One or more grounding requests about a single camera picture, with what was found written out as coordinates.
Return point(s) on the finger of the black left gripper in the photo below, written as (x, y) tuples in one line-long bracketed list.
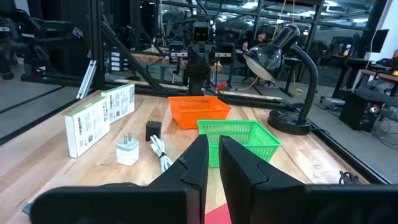
[(176, 53), (226, 53)]

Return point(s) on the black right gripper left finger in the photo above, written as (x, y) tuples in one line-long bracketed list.
[(140, 205)]

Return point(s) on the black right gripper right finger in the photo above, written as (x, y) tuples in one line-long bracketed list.
[(280, 202)]

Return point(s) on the white plug charger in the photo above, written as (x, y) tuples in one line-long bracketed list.
[(127, 152)]

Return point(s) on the black cube charger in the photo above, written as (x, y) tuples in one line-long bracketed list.
[(153, 130)]

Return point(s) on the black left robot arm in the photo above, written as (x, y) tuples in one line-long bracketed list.
[(196, 84)]

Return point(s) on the pink translucent plastic bin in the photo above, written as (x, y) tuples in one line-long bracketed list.
[(217, 216)]

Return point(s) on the small red plastic object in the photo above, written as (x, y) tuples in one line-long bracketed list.
[(221, 86)]

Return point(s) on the person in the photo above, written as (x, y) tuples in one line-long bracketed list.
[(259, 37)]

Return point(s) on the orange plastic basket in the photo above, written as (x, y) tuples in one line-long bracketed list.
[(199, 113)]

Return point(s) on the green plastic basket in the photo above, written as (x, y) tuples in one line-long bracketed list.
[(248, 140)]

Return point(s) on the black computer case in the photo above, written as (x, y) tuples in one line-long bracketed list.
[(354, 112)]

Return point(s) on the background black robot rig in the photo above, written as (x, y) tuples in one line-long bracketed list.
[(34, 46)]

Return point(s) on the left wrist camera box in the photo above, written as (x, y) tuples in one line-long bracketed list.
[(202, 32)]

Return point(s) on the silver aluminium rail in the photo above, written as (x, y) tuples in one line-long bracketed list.
[(87, 79)]

